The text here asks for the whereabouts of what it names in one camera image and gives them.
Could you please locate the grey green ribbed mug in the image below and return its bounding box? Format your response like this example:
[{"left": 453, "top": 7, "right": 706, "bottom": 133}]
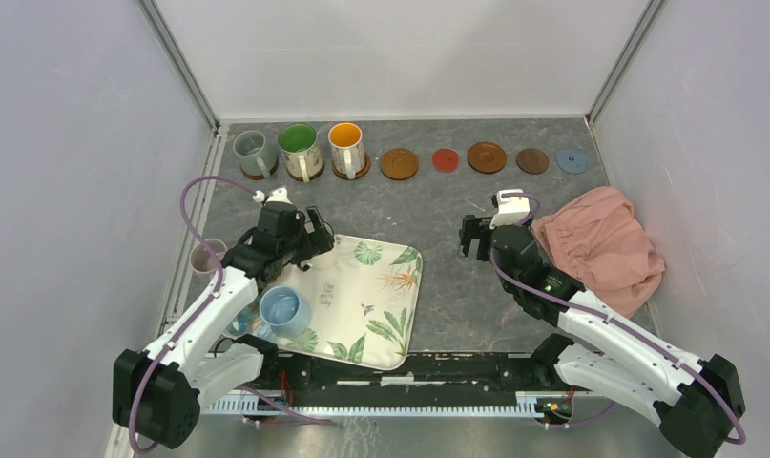
[{"left": 233, "top": 131, "right": 279, "bottom": 176}]

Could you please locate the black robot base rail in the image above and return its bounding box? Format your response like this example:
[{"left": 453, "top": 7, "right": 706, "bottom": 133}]
[{"left": 249, "top": 352, "right": 572, "bottom": 408}]

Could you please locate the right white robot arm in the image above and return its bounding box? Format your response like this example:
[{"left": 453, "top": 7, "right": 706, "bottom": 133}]
[{"left": 459, "top": 215, "right": 746, "bottom": 457}]

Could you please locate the brown wooden coaster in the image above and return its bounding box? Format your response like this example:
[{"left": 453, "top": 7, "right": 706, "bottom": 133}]
[
  {"left": 239, "top": 163, "right": 280, "bottom": 180},
  {"left": 380, "top": 148, "right": 419, "bottom": 180},
  {"left": 331, "top": 155, "right": 371, "bottom": 180},
  {"left": 467, "top": 141, "right": 507, "bottom": 175},
  {"left": 286, "top": 165, "right": 324, "bottom": 182}
]

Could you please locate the dark walnut coaster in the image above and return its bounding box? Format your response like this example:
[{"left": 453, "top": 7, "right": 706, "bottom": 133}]
[{"left": 516, "top": 148, "right": 550, "bottom": 175}]

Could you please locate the pink drawstring cloth bag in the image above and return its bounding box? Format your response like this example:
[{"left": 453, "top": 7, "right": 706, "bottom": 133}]
[{"left": 531, "top": 186, "right": 666, "bottom": 318}]

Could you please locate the pink ribbed mug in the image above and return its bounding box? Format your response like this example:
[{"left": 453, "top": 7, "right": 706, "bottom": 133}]
[{"left": 188, "top": 239, "right": 228, "bottom": 281}]

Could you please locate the light blue mug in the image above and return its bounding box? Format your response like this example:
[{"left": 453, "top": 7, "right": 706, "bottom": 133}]
[{"left": 259, "top": 286, "right": 312, "bottom": 339}]

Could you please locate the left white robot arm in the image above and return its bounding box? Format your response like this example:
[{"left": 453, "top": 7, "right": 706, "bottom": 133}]
[{"left": 112, "top": 200, "right": 335, "bottom": 453}]

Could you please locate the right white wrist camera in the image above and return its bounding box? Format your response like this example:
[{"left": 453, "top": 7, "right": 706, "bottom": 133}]
[{"left": 489, "top": 189, "right": 532, "bottom": 229}]

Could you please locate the leaf patterned serving tray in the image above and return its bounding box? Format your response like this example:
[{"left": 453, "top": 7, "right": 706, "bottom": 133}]
[{"left": 253, "top": 235, "right": 425, "bottom": 370}]

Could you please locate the white mug green inside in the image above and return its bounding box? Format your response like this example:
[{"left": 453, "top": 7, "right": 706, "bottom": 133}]
[{"left": 278, "top": 123, "right": 324, "bottom": 179}]

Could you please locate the white mug orange inside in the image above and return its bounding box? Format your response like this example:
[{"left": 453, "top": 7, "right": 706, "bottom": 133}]
[{"left": 328, "top": 122, "right": 366, "bottom": 180}]

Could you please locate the blue round coaster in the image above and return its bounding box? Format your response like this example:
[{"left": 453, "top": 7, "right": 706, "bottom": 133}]
[{"left": 555, "top": 149, "right": 588, "bottom": 175}]

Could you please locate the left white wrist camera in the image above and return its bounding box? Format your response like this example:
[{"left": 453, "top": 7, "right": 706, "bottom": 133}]
[{"left": 252, "top": 186, "right": 292, "bottom": 205}]

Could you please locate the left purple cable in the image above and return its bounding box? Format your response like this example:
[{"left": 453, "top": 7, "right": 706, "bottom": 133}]
[{"left": 127, "top": 176, "right": 339, "bottom": 455}]

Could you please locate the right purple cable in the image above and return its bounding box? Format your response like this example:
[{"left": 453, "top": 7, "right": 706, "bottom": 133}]
[{"left": 489, "top": 192, "right": 747, "bottom": 447}]

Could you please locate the red round coaster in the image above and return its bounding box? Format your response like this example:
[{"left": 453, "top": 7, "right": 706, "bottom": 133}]
[{"left": 431, "top": 148, "right": 460, "bottom": 174}]

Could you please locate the purple cable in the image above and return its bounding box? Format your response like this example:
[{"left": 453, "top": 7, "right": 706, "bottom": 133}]
[
  {"left": 489, "top": 192, "right": 747, "bottom": 447},
  {"left": 127, "top": 176, "right": 339, "bottom": 455}
]

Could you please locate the orange inside blue handle mug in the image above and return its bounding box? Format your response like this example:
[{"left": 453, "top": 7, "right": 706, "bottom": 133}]
[{"left": 222, "top": 303, "right": 264, "bottom": 338}]

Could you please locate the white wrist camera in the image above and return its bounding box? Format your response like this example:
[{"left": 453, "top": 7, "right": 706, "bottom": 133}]
[
  {"left": 252, "top": 186, "right": 292, "bottom": 205},
  {"left": 489, "top": 189, "right": 532, "bottom": 229}
]

